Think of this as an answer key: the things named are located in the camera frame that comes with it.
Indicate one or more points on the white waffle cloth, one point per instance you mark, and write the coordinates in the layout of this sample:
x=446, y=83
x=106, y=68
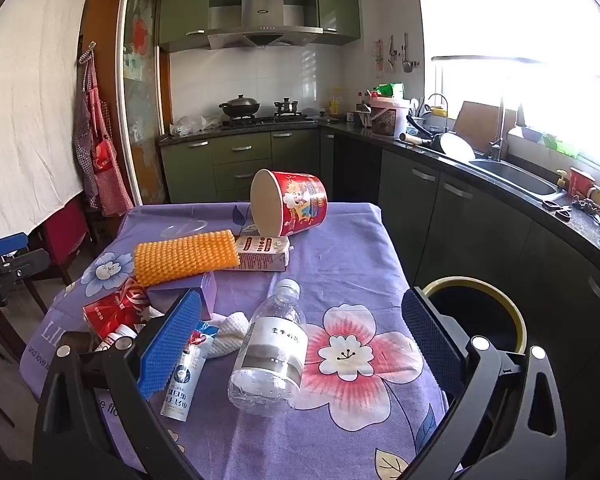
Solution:
x=231, y=332

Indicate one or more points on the scissors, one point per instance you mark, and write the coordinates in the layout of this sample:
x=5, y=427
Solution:
x=557, y=207

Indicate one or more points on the red checked apron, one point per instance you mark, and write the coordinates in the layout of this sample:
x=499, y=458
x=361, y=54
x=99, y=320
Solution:
x=102, y=155

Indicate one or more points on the steel sink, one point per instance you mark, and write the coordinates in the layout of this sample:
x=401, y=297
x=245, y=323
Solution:
x=517, y=177

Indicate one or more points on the wooden cutting board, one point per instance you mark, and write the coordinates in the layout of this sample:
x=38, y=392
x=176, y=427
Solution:
x=480, y=122

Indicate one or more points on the purple box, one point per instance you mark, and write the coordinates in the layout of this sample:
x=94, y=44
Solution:
x=206, y=290

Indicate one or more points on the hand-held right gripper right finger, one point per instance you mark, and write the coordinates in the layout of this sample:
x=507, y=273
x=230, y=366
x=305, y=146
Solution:
x=430, y=342

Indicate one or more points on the steel range hood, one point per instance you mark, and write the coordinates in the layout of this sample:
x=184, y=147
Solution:
x=262, y=17

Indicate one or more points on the clear plastic lid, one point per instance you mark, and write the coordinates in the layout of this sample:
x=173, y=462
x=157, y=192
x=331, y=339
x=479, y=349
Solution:
x=182, y=230

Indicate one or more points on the red cup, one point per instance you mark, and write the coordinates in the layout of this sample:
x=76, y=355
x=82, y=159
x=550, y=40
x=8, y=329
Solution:
x=582, y=182

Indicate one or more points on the wooden rolling pin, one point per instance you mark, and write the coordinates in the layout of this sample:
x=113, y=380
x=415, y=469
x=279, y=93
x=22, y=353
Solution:
x=415, y=139

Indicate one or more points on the steel faucet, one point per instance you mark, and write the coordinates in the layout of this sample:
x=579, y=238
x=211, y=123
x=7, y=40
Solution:
x=497, y=147

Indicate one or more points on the gas stove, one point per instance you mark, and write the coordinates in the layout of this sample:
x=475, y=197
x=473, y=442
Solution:
x=270, y=120

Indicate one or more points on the red chair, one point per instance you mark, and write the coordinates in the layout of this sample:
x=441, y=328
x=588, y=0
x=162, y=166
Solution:
x=62, y=240

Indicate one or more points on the blue bowl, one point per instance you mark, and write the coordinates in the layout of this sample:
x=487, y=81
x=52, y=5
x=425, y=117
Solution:
x=530, y=134

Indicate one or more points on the small white bottle red label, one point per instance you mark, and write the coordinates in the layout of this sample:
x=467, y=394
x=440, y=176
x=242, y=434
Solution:
x=117, y=335

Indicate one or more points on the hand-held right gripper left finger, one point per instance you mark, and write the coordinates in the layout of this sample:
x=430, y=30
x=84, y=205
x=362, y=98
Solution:
x=169, y=347

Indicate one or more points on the purple floral tablecloth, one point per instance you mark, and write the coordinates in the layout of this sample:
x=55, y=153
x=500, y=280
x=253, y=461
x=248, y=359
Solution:
x=340, y=270

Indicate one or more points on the crushed red can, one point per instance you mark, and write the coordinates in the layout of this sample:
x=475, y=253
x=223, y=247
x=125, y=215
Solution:
x=111, y=310

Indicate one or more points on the yellow bottle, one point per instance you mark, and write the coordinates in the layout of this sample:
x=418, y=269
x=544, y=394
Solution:
x=335, y=106

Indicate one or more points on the utensil drying rack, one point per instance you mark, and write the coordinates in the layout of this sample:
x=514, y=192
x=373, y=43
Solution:
x=430, y=112

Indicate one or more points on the green plastic basket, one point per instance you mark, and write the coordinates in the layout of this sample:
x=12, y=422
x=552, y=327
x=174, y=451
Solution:
x=562, y=147

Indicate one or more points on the yellow-rimmed dark bin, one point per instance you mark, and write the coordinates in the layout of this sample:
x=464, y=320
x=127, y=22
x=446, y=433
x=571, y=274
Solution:
x=480, y=282

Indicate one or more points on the red printed paper bucket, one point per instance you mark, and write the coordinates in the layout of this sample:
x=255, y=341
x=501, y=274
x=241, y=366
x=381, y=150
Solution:
x=300, y=200

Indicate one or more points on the white plastic bucket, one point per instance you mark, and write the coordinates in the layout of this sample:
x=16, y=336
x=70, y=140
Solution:
x=387, y=117

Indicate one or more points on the green packet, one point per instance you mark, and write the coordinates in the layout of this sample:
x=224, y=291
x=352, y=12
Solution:
x=391, y=90

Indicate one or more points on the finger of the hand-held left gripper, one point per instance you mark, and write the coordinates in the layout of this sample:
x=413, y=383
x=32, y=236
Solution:
x=27, y=264
x=9, y=244

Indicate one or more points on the green wall cabinets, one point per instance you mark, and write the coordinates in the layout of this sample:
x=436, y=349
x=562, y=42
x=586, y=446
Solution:
x=337, y=7

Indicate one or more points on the clear plastic bags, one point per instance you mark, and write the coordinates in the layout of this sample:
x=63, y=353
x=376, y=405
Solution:
x=195, y=125

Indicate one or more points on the green base cabinets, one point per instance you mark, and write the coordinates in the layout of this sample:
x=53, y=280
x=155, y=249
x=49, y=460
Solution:
x=480, y=220

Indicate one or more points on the glass door with flower print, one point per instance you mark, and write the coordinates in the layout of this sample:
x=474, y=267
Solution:
x=140, y=85

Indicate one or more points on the white plate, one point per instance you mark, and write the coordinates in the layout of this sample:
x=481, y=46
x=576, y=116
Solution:
x=455, y=147

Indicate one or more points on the small black pot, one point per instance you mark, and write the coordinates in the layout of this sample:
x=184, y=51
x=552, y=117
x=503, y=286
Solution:
x=286, y=106

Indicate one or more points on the clear plastic bottle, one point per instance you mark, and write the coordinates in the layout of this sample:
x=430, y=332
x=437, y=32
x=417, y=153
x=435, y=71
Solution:
x=272, y=350

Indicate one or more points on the black wok with lid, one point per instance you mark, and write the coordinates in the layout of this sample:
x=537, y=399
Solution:
x=240, y=106

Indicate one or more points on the white squeeze tube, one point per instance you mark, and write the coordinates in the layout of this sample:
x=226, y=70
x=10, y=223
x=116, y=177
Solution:
x=181, y=382

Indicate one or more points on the hanging kitchen utensils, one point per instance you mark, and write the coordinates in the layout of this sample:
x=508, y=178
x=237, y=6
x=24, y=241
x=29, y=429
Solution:
x=397, y=52

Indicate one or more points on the yellow tap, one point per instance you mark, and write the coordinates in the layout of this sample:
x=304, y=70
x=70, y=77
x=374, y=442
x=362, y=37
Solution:
x=561, y=177

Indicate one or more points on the red and white carton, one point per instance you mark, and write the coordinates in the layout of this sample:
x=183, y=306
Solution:
x=262, y=255

